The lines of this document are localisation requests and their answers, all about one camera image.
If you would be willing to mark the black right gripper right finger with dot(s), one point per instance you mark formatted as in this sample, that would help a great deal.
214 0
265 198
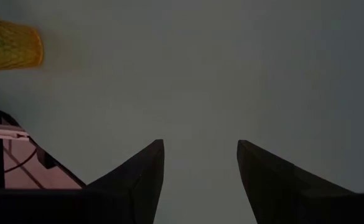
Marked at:
278 193

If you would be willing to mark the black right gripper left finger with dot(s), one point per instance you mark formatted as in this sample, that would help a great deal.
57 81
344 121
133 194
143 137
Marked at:
122 202

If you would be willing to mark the yellow glass vase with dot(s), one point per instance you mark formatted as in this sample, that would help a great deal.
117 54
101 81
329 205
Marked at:
10 43

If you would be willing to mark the aluminium profile bar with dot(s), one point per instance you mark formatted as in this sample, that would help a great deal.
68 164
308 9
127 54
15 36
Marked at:
4 132

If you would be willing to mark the green table mat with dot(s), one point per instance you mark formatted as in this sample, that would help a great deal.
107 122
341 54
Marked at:
200 77

